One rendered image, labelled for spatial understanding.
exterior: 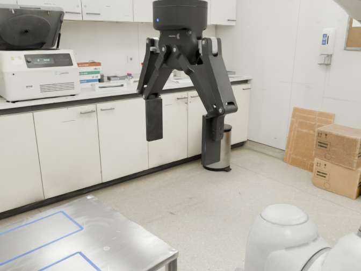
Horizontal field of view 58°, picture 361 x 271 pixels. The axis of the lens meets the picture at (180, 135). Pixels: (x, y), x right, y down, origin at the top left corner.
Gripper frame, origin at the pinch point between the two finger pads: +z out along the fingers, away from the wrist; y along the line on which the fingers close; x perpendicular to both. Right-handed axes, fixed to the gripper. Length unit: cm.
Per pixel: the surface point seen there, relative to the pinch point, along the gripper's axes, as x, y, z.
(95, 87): -91, 230, 27
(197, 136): -202, 219, 90
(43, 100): -43, 217, 30
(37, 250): 13, 44, 38
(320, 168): -247, 96, 99
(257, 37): -289, 213, -16
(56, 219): 4, 55, 38
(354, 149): -245, 70, 74
